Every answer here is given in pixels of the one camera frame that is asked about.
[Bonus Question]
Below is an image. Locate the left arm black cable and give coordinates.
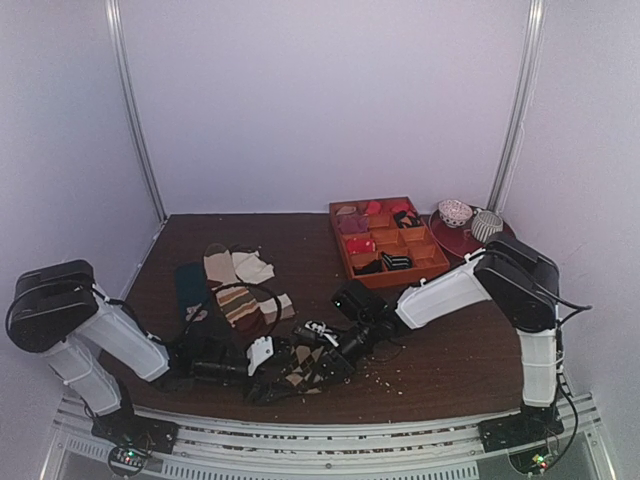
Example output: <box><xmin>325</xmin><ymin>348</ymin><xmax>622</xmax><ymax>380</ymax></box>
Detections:
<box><xmin>177</xmin><ymin>282</ymin><xmax>284</xmax><ymax>351</ymax></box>

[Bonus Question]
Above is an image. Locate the black white striped rolled sock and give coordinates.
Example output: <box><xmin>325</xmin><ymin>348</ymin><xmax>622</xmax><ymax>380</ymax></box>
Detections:
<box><xmin>380</xmin><ymin>252</ymin><xmax>413</xmax><ymax>271</ymax></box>

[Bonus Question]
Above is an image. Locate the purple rolled sock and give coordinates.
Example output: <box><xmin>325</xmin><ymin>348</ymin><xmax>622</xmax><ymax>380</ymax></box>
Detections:
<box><xmin>336</xmin><ymin>214</ymin><xmax>369</xmax><ymax>235</ymax></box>

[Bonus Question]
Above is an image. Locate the aluminium frame post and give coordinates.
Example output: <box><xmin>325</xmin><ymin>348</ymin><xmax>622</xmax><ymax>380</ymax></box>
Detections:
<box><xmin>486</xmin><ymin>0</ymin><xmax>547</xmax><ymax>215</ymax></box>
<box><xmin>104</xmin><ymin>0</ymin><xmax>168</xmax><ymax>224</ymax></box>

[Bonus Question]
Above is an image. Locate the dark teal cartoon sock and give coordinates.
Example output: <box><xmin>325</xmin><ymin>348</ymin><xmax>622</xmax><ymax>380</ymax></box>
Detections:
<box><xmin>174</xmin><ymin>263</ymin><xmax>211</xmax><ymax>324</ymax></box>

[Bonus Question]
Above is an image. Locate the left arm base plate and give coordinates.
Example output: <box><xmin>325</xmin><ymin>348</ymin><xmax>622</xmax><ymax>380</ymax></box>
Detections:
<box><xmin>91</xmin><ymin>408</ymin><xmax>179</xmax><ymax>454</ymax></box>

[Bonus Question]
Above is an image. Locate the brown argyle sock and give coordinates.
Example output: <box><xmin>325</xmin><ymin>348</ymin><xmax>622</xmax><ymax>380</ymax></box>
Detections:
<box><xmin>282</xmin><ymin>345</ymin><xmax>325</xmax><ymax>395</ymax></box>

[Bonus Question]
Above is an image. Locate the striped white cup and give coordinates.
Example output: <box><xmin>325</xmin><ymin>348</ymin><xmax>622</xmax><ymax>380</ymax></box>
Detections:
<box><xmin>471</xmin><ymin>209</ymin><xmax>504</xmax><ymax>243</ymax></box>

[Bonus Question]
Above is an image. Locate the dotted white bowl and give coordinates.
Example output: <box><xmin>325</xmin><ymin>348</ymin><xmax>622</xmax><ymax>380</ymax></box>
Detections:
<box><xmin>438</xmin><ymin>199</ymin><xmax>474</xmax><ymax>228</ymax></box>

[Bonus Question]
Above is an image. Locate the aluminium front rail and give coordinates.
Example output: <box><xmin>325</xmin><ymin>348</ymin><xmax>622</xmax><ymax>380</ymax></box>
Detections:
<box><xmin>37</xmin><ymin>395</ymin><xmax>622</xmax><ymax>479</ymax></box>

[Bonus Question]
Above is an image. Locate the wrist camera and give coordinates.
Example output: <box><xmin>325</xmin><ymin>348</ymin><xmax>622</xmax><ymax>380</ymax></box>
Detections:
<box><xmin>331</xmin><ymin>279</ymin><xmax>388</xmax><ymax>323</ymax></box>
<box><xmin>183</xmin><ymin>321</ymin><xmax>243</xmax><ymax>370</ymax></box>

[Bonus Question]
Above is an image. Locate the striped beige brown sock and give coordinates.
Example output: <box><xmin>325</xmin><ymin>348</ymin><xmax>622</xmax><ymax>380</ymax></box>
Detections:
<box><xmin>202</xmin><ymin>242</ymin><xmax>296</xmax><ymax>341</ymax></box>

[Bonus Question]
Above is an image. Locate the left aluminium frame post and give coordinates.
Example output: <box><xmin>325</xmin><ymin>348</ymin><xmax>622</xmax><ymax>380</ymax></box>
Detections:
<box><xmin>104</xmin><ymin>0</ymin><xmax>168</xmax><ymax>224</ymax></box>

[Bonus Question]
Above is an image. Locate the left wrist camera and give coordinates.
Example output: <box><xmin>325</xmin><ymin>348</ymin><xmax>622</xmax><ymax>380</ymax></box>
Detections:
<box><xmin>183</xmin><ymin>321</ymin><xmax>243</xmax><ymax>370</ymax></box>

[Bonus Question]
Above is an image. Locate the black red rolled sock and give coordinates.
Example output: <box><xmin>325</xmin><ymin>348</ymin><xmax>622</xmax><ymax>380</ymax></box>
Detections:
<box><xmin>393</xmin><ymin>210</ymin><xmax>422</xmax><ymax>229</ymax></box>

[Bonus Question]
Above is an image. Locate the wooden compartment tray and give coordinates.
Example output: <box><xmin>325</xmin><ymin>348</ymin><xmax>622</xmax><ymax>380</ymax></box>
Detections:
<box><xmin>329</xmin><ymin>196</ymin><xmax>450</xmax><ymax>289</ymax></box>

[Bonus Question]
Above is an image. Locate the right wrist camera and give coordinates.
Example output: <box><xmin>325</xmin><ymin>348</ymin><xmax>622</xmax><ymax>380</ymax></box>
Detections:
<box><xmin>331</xmin><ymin>279</ymin><xmax>388</xmax><ymax>323</ymax></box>

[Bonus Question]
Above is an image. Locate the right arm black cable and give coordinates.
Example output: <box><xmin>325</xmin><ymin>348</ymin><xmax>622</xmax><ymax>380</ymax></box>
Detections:
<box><xmin>539</xmin><ymin>284</ymin><xmax>594</xmax><ymax>471</ymax></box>

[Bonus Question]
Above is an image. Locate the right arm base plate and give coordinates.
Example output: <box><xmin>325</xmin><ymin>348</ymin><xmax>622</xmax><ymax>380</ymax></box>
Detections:
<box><xmin>478</xmin><ymin>405</ymin><xmax>564</xmax><ymax>453</ymax></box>

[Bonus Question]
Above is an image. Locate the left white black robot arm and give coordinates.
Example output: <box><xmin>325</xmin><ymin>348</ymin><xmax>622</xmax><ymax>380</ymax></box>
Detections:
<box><xmin>5</xmin><ymin>251</ymin><xmax>304</xmax><ymax>444</ymax></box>

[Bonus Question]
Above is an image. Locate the right aluminium frame post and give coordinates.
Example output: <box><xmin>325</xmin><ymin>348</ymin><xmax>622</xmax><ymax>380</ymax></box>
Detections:
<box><xmin>486</xmin><ymin>0</ymin><xmax>547</xmax><ymax>215</ymax></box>

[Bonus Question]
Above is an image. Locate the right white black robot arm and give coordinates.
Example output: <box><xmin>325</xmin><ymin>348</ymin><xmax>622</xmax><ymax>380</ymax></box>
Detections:
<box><xmin>286</xmin><ymin>234</ymin><xmax>563</xmax><ymax>442</ymax></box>

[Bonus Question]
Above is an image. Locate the red round plate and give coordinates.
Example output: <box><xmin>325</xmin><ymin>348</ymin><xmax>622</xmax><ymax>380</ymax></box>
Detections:
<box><xmin>428</xmin><ymin>206</ymin><xmax>484</xmax><ymax>258</ymax></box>

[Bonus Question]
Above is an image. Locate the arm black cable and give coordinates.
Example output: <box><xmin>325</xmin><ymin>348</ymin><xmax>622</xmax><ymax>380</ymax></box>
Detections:
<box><xmin>539</xmin><ymin>284</ymin><xmax>594</xmax><ymax>471</ymax></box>
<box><xmin>177</xmin><ymin>282</ymin><xmax>284</xmax><ymax>351</ymax></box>

